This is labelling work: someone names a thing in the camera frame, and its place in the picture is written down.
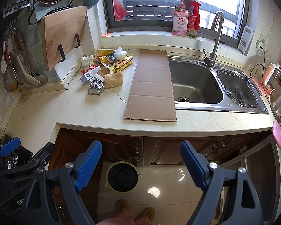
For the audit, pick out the stainless steel sink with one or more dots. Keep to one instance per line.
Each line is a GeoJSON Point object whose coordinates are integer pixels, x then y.
{"type": "Point", "coordinates": [219, 88]}

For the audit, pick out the dark green snack packet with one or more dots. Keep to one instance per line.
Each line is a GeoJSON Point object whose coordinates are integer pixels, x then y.
{"type": "Point", "coordinates": [111, 58]}

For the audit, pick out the pink electric kettle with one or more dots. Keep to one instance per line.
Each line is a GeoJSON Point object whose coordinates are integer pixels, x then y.
{"type": "Point", "coordinates": [271, 79]}

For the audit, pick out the crumpled silver foil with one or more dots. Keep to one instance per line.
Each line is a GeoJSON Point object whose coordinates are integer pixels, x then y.
{"type": "Point", "coordinates": [95, 87]}

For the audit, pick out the left yellow slipper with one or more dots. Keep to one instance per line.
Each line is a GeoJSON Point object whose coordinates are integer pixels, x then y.
{"type": "Point", "coordinates": [121, 205]}

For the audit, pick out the white small carton box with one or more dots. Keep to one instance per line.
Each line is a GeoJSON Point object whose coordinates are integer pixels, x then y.
{"type": "Point", "coordinates": [92, 73]}

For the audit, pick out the red snack wrapper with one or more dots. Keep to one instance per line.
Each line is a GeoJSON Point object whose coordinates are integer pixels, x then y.
{"type": "Point", "coordinates": [85, 70]}

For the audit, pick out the pink dish soap bottle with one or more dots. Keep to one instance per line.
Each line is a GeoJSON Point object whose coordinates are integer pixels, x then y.
{"type": "Point", "coordinates": [180, 20]}

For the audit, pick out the yellow paper box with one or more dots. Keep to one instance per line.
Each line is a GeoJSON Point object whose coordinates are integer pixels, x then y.
{"type": "Point", "coordinates": [104, 51]}

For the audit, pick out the crumpled white paper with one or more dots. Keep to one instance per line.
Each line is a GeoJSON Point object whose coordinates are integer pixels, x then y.
{"type": "Point", "coordinates": [86, 61]}

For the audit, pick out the crumpled white plastic bag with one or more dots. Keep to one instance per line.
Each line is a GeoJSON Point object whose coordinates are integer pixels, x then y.
{"type": "Point", "coordinates": [120, 54]}

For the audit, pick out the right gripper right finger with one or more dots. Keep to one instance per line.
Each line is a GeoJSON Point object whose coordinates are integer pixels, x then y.
{"type": "Point", "coordinates": [207, 176]}

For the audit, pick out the yellow red spice box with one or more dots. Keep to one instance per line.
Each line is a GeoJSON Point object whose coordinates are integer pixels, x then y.
{"type": "Point", "coordinates": [120, 65]}

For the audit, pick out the brown wooden cabinet door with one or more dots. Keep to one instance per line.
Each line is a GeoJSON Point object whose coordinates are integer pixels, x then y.
{"type": "Point", "coordinates": [70, 143]}

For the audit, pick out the brown cardboard sheet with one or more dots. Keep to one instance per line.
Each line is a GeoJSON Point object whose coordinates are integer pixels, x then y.
{"type": "Point", "coordinates": [151, 93]}

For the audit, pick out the ornate metal cabinet handle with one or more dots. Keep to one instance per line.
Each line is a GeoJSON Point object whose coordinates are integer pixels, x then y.
{"type": "Point", "coordinates": [138, 152]}

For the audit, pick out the red spray cleaner bottle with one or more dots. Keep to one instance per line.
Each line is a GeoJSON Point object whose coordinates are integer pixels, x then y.
{"type": "Point", "coordinates": [193, 20]}

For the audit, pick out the beige loofah sponge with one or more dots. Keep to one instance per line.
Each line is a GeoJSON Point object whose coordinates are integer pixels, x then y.
{"type": "Point", "coordinates": [113, 80]}

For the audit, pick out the right yellow slipper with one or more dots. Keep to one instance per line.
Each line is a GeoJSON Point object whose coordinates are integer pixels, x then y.
{"type": "Point", "coordinates": [148, 212]}

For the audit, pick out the yellow slipper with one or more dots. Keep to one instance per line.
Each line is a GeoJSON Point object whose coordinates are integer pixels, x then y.
{"type": "Point", "coordinates": [121, 205]}
{"type": "Point", "coordinates": [148, 212]}

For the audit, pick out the pink suction hook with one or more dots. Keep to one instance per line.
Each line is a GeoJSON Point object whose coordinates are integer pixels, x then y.
{"type": "Point", "coordinates": [276, 130]}

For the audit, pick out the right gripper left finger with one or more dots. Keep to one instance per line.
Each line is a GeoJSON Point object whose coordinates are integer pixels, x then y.
{"type": "Point", "coordinates": [75, 176]}

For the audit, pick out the pink trouser legs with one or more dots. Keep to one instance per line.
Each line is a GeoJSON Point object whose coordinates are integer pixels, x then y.
{"type": "Point", "coordinates": [125, 217]}

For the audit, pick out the wooden cutting board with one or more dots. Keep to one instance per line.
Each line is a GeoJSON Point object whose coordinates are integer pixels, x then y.
{"type": "Point", "coordinates": [61, 32]}

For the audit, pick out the crushed brown paper cup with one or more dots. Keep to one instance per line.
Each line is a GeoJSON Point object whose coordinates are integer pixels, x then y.
{"type": "Point", "coordinates": [105, 71]}

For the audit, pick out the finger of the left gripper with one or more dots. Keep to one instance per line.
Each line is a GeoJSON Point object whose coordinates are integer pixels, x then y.
{"type": "Point", "coordinates": [10, 146]}
{"type": "Point", "coordinates": [42, 157]}

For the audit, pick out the hanging steel strainer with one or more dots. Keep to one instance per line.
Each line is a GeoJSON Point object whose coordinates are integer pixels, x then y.
{"type": "Point", "coordinates": [10, 79]}

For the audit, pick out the yellow rimmed trash bin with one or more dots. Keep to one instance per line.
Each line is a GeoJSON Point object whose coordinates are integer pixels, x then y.
{"type": "Point", "coordinates": [122, 177]}

